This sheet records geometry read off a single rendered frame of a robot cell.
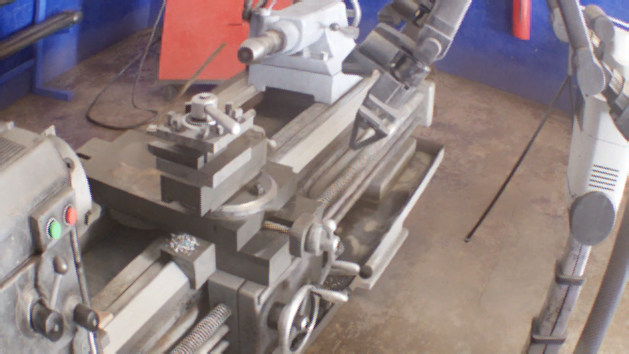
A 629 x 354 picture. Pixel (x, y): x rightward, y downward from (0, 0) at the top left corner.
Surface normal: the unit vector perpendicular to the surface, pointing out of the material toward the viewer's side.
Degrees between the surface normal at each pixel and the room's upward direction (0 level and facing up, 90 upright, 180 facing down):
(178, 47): 90
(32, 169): 45
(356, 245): 0
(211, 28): 90
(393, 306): 0
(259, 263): 90
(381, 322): 0
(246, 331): 90
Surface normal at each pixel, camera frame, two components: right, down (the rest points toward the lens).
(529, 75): -0.38, 0.39
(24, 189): 0.71, -0.47
